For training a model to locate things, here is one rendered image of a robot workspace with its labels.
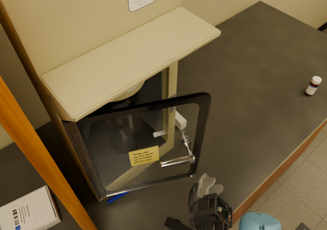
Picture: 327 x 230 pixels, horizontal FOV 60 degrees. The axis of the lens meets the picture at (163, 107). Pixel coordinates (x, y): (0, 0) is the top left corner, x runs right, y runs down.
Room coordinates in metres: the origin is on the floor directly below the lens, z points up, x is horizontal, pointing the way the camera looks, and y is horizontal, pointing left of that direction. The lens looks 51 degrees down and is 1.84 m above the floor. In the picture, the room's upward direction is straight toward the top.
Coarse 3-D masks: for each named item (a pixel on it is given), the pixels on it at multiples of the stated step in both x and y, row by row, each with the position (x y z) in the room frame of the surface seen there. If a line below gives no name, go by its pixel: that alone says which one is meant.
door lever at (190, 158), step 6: (186, 144) 0.38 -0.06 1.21; (186, 150) 0.37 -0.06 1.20; (186, 156) 0.35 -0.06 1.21; (192, 156) 0.35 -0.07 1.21; (162, 162) 0.33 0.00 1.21; (168, 162) 0.33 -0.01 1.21; (174, 162) 0.33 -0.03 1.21; (180, 162) 0.33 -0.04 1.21; (186, 162) 0.33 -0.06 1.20; (192, 162) 0.34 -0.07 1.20; (162, 168) 0.32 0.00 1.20
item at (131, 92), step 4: (140, 84) 0.49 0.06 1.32; (132, 88) 0.46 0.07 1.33; (136, 88) 0.47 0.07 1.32; (128, 92) 0.45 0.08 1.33; (132, 92) 0.46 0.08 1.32; (120, 96) 0.44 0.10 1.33; (124, 96) 0.45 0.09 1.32; (128, 96) 0.45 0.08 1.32; (112, 100) 0.44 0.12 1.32; (116, 100) 0.44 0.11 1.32
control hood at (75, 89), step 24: (168, 24) 0.47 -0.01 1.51; (192, 24) 0.47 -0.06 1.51; (96, 48) 0.40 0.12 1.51; (120, 48) 0.40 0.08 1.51; (144, 48) 0.40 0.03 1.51; (168, 48) 0.40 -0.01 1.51; (192, 48) 0.40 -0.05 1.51; (48, 72) 0.34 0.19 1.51; (72, 72) 0.34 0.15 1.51; (96, 72) 0.34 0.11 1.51; (120, 72) 0.34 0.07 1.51; (144, 72) 0.34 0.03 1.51; (48, 96) 0.32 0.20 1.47; (72, 96) 0.28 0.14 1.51; (96, 96) 0.28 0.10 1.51; (72, 120) 0.25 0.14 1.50
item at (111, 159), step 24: (192, 96) 0.39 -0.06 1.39; (96, 120) 0.34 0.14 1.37; (120, 120) 0.35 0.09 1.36; (144, 120) 0.36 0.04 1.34; (168, 120) 0.37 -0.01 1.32; (192, 120) 0.39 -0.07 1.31; (96, 144) 0.33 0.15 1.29; (120, 144) 0.35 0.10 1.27; (144, 144) 0.36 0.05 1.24; (168, 144) 0.38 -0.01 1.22; (192, 144) 0.39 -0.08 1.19; (96, 168) 0.33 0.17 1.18; (120, 168) 0.34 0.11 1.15; (144, 168) 0.36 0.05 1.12; (168, 168) 0.38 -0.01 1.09; (192, 168) 0.39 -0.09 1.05; (120, 192) 0.34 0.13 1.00
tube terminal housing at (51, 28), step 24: (0, 0) 0.33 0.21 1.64; (24, 0) 0.35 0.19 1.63; (48, 0) 0.37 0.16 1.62; (72, 0) 0.39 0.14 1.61; (96, 0) 0.41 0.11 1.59; (120, 0) 0.44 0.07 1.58; (168, 0) 0.51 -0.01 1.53; (24, 24) 0.34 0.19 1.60; (48, 24) 0.36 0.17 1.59; (72, 24) 0.38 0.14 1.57; (96, 24) 0.41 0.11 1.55; (120, 24) 0.44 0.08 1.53; (144, 24) 0.47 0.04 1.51; (24, 48) 0.33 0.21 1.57; (48, 48) 0.35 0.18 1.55; (72, 48) 0.37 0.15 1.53; (168, 72) 0.52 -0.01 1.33; (168, 96) 0.52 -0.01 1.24
